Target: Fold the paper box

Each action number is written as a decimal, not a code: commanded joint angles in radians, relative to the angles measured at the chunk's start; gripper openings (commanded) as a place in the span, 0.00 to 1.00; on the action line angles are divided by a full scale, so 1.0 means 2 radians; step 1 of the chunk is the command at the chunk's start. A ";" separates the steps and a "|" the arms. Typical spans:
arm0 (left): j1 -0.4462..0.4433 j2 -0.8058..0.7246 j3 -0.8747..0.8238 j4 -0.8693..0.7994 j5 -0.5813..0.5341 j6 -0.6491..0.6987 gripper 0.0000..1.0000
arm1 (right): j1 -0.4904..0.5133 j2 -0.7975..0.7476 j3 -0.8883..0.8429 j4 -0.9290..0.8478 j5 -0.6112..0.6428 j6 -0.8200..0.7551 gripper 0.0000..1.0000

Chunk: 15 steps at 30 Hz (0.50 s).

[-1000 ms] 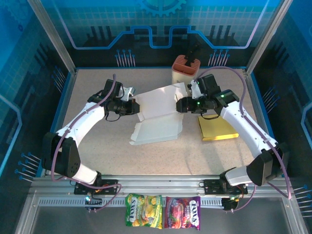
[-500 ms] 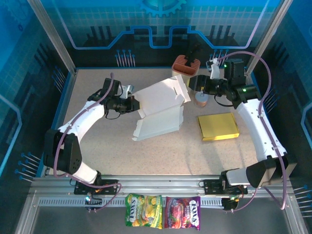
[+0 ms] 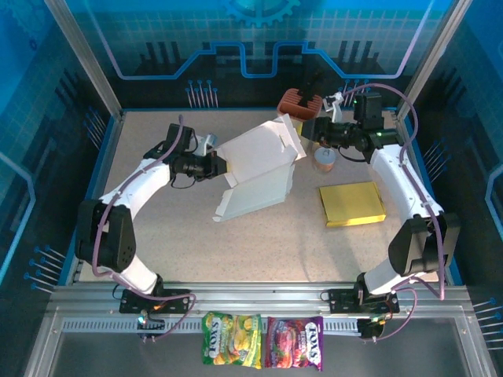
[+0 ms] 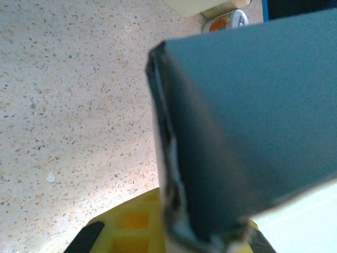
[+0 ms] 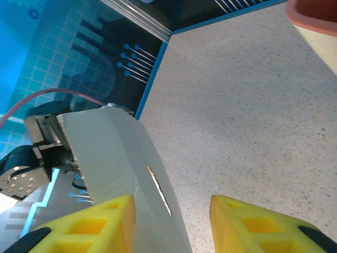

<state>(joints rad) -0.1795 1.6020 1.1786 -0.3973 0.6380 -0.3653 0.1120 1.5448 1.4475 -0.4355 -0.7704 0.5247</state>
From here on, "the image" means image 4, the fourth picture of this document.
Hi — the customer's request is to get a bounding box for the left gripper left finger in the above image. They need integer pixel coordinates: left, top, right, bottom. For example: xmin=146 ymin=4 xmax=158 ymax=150
xmin=64 ymin=187 xmax=167 ymax=253

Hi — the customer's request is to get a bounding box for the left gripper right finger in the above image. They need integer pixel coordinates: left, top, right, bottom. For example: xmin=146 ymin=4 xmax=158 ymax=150
xmin=247 ymin=221 xmax=277 ymax=253

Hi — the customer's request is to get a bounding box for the white paper box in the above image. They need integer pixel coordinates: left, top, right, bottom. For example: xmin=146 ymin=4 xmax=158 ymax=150
xmin=146 ymin=9 xmax=337 ymax=253

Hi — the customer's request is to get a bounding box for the orange printed tin can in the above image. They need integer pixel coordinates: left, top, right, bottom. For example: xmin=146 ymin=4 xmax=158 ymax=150
xmin=202 ymin=9 xmax=250 ymax=33

